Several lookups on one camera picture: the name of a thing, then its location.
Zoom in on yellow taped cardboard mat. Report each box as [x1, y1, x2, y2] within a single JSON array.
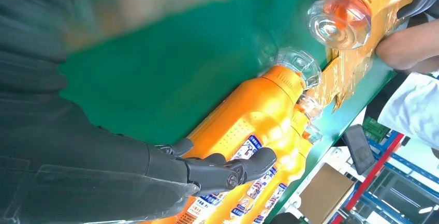
[[315, 0, 428, 114]]

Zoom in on seated person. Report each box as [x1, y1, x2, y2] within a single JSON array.
[[362, 19, 439, 152]]

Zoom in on black tablet with stand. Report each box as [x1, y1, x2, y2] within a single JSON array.
[[342, 124, 376, 176]]

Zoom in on blue metal storage rack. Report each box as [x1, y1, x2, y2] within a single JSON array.
[[327, 129, 439, 224]]

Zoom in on white table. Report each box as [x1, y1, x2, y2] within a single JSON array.
[[271, 145, 378, 224]]

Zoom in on brown cardboard box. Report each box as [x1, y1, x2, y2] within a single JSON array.
[[297, 162, 355, 224]]

